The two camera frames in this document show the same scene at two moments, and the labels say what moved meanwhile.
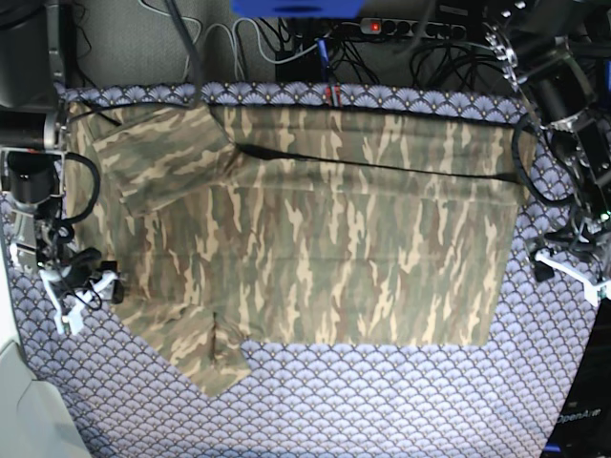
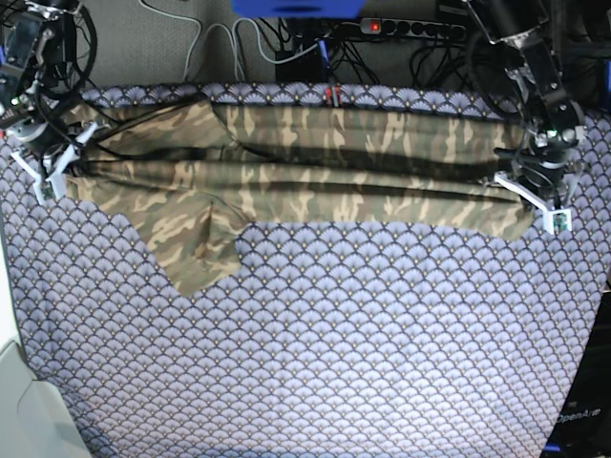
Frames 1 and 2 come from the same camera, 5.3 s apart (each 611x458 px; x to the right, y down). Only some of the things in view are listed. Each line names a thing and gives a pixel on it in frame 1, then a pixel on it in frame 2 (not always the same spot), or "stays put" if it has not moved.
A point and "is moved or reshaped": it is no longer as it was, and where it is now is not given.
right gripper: [588, 236] to [542, 159]
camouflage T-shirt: [223, 226] is moved or reshaped
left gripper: [66, 267] to [37, 127]
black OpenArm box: [584, 430] stays put
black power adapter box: [306, 68] stays put
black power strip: [412, 28] stays put
